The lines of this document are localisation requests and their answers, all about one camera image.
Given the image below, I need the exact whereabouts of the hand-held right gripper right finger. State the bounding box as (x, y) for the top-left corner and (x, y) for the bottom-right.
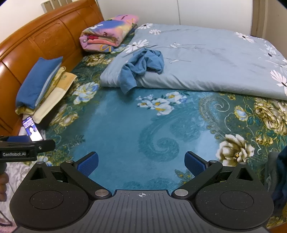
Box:
(171, 151), (260, 199)

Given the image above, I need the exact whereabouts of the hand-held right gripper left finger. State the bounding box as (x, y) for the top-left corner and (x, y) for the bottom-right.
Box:
(22, 151), (112, 199)

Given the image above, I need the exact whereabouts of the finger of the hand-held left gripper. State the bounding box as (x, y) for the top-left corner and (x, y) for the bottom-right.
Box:
(0, 135), (31, 144)
(27, 139), (56, 155)

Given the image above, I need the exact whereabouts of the blue shirt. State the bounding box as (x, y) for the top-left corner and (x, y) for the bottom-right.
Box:
(120, 48), (165, 94)

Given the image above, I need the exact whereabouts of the person's left hand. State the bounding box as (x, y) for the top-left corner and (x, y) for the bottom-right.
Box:
(0, 173), (10, 196)

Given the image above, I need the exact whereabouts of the smartphone with lit screen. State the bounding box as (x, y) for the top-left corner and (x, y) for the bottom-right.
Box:
(22, 116), (43, 142)

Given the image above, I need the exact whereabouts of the teal floral bed blanket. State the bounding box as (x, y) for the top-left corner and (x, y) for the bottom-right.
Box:
(29, 34), (287, 229)

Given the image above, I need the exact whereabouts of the blue pillow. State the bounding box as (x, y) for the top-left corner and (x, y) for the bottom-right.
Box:
(15, 56), (64, 109)

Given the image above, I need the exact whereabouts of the grey garment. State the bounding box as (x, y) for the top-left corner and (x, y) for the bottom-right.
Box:
(264, 152), (279, 199)

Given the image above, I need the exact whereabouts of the dark blue garment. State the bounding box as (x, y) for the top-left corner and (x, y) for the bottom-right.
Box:
(271, 147), (287, 216)

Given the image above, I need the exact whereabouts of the wooden headboard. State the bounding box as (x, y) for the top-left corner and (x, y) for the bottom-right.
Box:
(0, 0), (105, 136)

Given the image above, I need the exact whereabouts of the grey-blue daisy print quilt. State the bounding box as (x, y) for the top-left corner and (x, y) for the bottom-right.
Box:
(100, 22), (287, 101)

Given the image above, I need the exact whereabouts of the folded pink colourful blanket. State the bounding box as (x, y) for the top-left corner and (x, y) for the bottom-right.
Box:
(79, 14), (139, 53)

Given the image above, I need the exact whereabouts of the beige slatted wall panel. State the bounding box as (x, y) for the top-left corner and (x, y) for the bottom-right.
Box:
(42, 0), (75, 13)

